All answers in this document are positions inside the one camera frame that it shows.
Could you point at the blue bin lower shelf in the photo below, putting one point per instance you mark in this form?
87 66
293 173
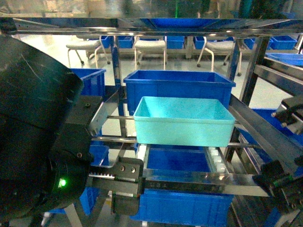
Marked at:
208 210

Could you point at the white chair middle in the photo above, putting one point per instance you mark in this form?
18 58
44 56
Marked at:
158 43

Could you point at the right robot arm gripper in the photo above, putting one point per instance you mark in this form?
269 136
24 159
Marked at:
286 188

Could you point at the blue bin behind teal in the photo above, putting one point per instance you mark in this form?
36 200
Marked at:
181 84

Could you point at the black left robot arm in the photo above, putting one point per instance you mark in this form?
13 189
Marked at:
46 129

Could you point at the teal plastic bin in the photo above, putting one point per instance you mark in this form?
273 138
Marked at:
183 121

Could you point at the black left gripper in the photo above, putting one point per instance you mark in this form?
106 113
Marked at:
124 179

